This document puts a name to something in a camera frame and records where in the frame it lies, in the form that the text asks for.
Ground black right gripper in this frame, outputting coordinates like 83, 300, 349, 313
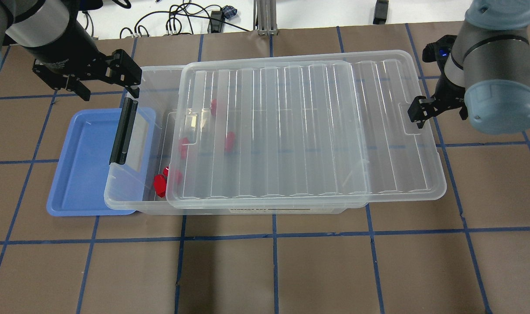
407, 73, 469, 129

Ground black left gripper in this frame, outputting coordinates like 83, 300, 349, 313
32, 22, 142, 102

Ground red block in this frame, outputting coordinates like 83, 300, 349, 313
210, 98, 217, 116
224, 131, 236, 153
162, 167, 183, 184
153, 174, 167, 198
179, 137, 190, 160

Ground clear plastic box lid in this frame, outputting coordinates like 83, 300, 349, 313
166, 50, 447, 212

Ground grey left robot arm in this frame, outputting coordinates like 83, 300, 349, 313
0, 0, 142, 101

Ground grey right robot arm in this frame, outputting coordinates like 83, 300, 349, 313
407, 0, 530, 135

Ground blue plastic tray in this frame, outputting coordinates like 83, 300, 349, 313
46, 109, 156, 217

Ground black adapter box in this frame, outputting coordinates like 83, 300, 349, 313
372, 0, 389, 24

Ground clear plastic storage box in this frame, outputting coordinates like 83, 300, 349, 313
104, 64, 345, 216

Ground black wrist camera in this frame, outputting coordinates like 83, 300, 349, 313
422, 34, 458, 68

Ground black cable bundle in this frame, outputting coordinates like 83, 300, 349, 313
117, 0, 252, 40

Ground aluminium frame post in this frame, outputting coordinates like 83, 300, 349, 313
254, 0, 279, 36

